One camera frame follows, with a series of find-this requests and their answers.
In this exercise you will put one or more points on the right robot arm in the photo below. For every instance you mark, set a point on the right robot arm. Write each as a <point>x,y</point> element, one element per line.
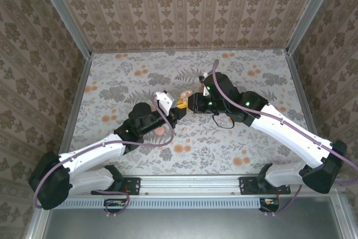
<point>293,138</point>

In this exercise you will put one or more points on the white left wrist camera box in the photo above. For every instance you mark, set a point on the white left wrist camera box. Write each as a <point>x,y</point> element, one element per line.
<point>165,102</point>

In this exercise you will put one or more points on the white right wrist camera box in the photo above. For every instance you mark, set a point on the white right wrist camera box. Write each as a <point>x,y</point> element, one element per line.
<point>206,90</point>

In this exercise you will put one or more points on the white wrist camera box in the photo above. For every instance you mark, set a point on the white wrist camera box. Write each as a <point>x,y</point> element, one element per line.
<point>165,102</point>
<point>206,90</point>

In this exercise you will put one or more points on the floral tablecloth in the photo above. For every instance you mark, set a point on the floral tablecloth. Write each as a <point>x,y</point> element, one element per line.
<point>126,76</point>

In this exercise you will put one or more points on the aluminium frame post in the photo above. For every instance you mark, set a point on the aluminium frame post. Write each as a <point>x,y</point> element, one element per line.
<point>66,18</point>
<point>311,12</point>

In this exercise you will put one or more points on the aluminium mounting rail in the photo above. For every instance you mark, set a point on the aluminium mounting rail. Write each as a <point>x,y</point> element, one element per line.
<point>190,185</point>

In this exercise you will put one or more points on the grey metal panel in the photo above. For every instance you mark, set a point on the grey metal panel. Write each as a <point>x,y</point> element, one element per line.
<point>190,225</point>

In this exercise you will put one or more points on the aluminium side rail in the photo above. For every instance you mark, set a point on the aluminium side rail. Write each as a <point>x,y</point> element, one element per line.
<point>79,93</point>
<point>302,93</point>

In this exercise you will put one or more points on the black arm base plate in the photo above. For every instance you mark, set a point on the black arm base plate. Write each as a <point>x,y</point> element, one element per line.
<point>131,185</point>
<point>247,185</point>

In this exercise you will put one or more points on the round pink disc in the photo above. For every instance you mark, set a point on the round pink disc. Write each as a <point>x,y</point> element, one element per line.
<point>160,131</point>

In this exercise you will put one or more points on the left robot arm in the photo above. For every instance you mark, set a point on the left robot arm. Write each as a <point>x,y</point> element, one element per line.
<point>89,152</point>

